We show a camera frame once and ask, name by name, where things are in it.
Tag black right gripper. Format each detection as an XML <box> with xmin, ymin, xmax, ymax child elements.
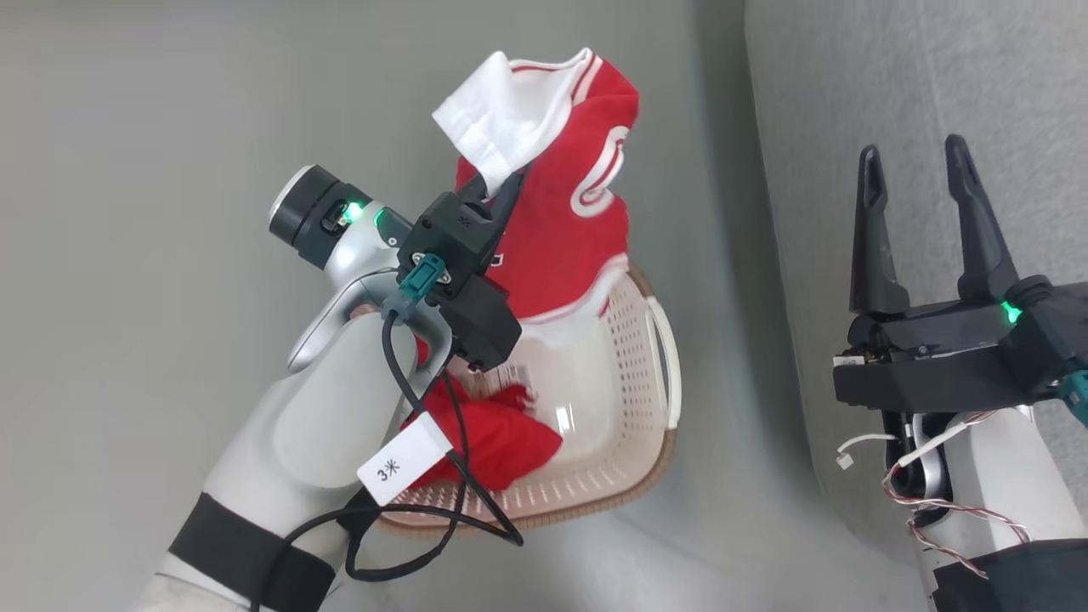
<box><xmin>831</xmin><ymin>134</ymin><xmax>1034</xmax><ymax>413</ymax></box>

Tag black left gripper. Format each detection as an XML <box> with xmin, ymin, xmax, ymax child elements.
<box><xmin>432</xmin><ymin>164</ymin><xmax>532</xmax><ymax>372</ymax></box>

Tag red and white jersey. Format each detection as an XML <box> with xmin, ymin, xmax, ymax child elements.
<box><xmin>432</xmin><ymin>48</ymin><xmax>640</xmax><ymax>328</ymax></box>

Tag cream perforated laundry basket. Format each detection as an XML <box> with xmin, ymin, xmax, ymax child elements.
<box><xmin>374</xmin><ymin>263</ymin><xmax>683</xmax><ymax>536</ymax></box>

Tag grey fabric sofa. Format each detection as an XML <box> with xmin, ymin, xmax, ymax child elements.
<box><xmin>744</xmin><ymin>0</ymin><xmax>1088</xmax><ymax>596</ymax></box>

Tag barcode sticker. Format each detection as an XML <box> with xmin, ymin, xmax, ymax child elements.
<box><xmin>493</xmin><ymin>364</ymin><xmax>541</xmax><ymax>400</ymax></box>

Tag plain red garment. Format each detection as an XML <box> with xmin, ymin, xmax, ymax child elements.
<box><xmin>399</xmin><ymin>336</ymin><xmax>564</xmax><ymax>491</ymax></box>

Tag black cable with teal plug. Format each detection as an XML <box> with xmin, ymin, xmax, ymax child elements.
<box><xmin>246</xmin><ymin>253</ymin><xmax>524</xmax><ymax>612</ymax></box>
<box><xmin>1057</xmin><ymin>370</ymin><xmax>1088</xmax><ymax>428</ymax></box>

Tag thin white wire with plug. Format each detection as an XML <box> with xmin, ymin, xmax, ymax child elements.
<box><xmin>836</xmin><ymin>433</ymin><xmax>898</xmax><ymax>470</ymax></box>

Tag red white twisted wires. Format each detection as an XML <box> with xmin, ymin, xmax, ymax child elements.
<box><xmin>882</xmin><ymin>411</ymin><xmax>1031</xmax><ymax>581</ymax></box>

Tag white paper cable tag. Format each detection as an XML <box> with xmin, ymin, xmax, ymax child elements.
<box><xmin>357</xmin><ymin>414</ymin><xmax>454</xmax><ymax>507</ymax></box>

